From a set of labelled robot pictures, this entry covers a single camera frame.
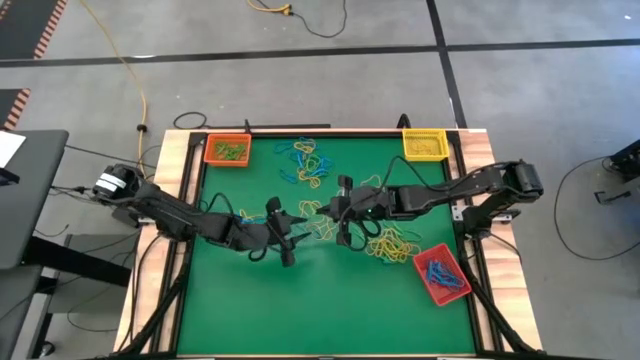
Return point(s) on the white paper stack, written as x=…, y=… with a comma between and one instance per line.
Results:
x=10, y=147

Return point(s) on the black aluminium table frame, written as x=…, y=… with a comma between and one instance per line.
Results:
x=350, y=135

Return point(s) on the black desk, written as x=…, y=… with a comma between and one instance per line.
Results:
x=35, y=210

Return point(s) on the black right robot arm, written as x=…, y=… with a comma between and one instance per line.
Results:
x=450, y=192

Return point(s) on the right pile of bands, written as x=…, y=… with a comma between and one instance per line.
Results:
x=402, y=246

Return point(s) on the yellow plastic basket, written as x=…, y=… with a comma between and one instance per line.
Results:
x=412, y=157

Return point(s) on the left rubber band pile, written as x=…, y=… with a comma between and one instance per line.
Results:
x=245, y=215

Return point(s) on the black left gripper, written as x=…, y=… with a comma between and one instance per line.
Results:
x=255, y=235

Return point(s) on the green rubber band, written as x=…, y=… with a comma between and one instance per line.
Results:
x=238, y=150
x=222, y=155
x=225, y=148
x=402, y=231
x=312, y=163

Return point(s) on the light wooden table board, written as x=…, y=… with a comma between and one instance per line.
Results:
x=475, y=145
x=172, y=150

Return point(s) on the grey desk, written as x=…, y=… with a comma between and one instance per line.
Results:
x=15, y=310

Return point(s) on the orange plastic basket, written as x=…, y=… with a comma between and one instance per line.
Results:
x=240, y=161

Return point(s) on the black striped floor mat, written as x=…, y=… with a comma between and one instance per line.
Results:
x=7, y=107
x=25, y=25

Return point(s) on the red plastic basket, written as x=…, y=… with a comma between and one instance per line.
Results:
x=452, y=299

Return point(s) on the green table mat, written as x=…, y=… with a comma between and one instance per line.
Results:
x=325, y=310

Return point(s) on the black floor equipment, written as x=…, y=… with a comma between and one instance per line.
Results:
x=627, y=162

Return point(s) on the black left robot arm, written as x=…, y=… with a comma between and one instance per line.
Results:
x=165, y=210

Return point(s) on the rubber band pile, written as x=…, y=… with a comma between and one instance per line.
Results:
x=390, y=250
x=245, y=215

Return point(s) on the right rubber band pile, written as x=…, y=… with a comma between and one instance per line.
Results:
x=390, y=250

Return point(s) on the dark flat desk item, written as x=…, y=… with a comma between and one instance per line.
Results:
x=7, y=177

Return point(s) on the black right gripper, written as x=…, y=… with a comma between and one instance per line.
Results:
x=370, y=205

